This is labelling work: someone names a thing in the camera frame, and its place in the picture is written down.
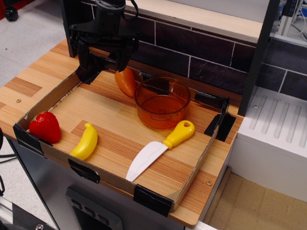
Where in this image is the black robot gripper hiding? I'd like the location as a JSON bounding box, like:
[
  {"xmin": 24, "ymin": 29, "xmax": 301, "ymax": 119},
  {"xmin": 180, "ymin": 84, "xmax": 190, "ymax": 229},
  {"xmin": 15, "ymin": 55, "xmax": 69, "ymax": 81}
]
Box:
[{"xmin": 69, "ymin": 5, "xmax": 140, "ymax": 71}]

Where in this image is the yellow toy banana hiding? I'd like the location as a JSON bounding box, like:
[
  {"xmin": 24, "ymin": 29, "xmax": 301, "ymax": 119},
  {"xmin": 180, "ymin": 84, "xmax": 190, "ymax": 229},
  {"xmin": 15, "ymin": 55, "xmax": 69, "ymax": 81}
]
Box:
[{"xmin": 70, "ymin": 123, "xmax": 98, "ymax": 160}]

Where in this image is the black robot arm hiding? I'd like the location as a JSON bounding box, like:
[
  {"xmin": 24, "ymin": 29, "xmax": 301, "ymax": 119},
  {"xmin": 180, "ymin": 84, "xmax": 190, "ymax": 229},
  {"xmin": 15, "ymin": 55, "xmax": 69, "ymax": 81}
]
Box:
[{"xmin": 70, "ymin": 0, "xmax": 140, "ymax": 71}]

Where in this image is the transparent orange plastic pot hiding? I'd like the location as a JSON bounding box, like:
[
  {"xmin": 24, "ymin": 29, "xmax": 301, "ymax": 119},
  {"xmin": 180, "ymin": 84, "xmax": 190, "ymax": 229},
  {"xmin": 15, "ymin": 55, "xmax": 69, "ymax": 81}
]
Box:
[{"xmin": 134, "ymin": 77, "xmax": 190, "ymax": 129}]

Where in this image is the cardboard fence with black tape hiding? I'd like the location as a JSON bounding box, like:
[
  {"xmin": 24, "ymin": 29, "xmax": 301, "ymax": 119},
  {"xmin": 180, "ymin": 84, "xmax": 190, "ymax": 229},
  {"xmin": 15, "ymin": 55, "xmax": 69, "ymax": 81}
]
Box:
[{"xmin": 14, "ymin": 52, "xmax": 238, "ymax": 219}]

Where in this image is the orange toy carrot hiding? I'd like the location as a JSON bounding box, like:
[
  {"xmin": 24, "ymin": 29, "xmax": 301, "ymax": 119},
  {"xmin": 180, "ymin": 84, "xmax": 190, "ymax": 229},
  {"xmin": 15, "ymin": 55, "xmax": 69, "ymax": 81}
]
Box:
[{"xmin": 115, "ymin": 68, "xmax": 136, "ymax": 97}]

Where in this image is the red toy strawberry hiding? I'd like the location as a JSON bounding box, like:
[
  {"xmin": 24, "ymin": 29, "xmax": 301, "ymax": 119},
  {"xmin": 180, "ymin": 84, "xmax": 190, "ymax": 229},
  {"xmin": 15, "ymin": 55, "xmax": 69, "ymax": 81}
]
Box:
[{"xmin": 29, "ymin": 112, "xmax": 61, "ymax": 144}]

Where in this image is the black caster wheel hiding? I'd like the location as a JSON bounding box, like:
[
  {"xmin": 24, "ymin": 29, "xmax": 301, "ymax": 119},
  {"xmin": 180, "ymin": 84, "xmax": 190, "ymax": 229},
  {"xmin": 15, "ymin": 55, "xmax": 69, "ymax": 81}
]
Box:
[{"xmin": 4, "ymin": 5, "xmax": 18, "ymax": 22}]

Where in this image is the grey toy oven front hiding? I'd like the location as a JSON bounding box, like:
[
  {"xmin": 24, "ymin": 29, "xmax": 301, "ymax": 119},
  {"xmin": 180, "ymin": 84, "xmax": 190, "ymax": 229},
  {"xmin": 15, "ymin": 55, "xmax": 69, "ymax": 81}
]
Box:
[{"xmin": 65, "ymin": 188, "xmax": 124, "ymax": 230}]

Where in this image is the white toy sink drainer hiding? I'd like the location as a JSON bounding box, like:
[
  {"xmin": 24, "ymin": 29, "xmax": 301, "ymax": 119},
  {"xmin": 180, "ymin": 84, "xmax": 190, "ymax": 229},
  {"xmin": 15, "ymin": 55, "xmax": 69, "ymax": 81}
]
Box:
[{"xmin": 229, "ymin": 88, "xmax": 307, "ymax": 202}]

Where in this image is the toy knife yellow handle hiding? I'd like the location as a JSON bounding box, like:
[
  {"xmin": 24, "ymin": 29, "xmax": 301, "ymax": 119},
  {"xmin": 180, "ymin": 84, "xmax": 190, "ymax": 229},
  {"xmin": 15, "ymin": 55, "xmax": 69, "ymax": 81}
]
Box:
[{"xmin": 125, "ymin": 120, "xmax": 195, "ymax": 182}]

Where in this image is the dark grey upright post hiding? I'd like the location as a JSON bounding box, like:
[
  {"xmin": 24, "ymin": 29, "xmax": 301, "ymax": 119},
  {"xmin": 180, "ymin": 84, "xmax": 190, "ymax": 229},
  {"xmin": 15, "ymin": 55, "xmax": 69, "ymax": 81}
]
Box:
[{"xmin": 238, "ymin": 0, "xmax": 280, "ymax": 116}]

